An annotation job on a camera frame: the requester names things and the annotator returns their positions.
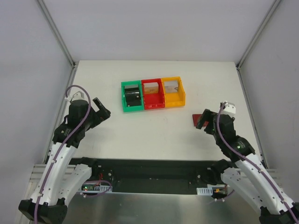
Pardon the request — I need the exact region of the black card in green bin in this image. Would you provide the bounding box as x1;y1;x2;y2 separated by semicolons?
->
124;84;141;107

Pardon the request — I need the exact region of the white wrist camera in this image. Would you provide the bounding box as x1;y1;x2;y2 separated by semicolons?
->
221;101;236;117
65;91;85;103

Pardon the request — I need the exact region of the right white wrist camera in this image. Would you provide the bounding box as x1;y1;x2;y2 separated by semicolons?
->
221;101;236;117

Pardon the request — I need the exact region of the left aluminium frame post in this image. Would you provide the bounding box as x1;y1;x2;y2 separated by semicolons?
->
36;0;79;68

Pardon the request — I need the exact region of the white cable duct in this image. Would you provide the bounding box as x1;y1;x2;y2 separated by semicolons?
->
78;184;113;194
196;187;214;196

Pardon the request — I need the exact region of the green plastic bin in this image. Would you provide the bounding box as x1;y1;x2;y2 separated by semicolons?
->
121;80;144;112

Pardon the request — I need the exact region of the left white cable duct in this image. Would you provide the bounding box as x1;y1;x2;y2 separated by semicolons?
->
78;184;113;194

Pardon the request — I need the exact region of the red leather card holder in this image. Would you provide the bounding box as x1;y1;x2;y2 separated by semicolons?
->
192;114;208;129

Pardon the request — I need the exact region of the right white cable duct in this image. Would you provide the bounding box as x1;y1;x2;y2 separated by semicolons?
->
196;187;214;196

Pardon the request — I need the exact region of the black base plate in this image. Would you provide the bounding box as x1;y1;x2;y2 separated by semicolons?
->
70;157;224;195

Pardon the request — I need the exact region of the aluminium frame post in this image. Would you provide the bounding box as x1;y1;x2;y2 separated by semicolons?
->
235;0;283;70
36;0;79;68

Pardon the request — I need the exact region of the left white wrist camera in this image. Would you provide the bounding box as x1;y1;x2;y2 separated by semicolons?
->
65;91;85;103

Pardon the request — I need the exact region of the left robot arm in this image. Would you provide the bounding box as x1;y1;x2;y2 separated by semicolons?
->
18;97;111;224

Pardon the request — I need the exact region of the red plastic bin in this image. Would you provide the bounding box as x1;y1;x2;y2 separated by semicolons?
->
141;78;165;110

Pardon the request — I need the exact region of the right aluminium frame post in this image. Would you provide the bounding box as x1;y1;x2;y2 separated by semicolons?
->
235;0;283;70

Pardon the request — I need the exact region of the yellow plastic bin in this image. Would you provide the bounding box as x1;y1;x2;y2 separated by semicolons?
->
161;77;185;108

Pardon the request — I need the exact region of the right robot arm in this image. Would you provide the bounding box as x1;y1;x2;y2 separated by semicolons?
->
196;109;299;224

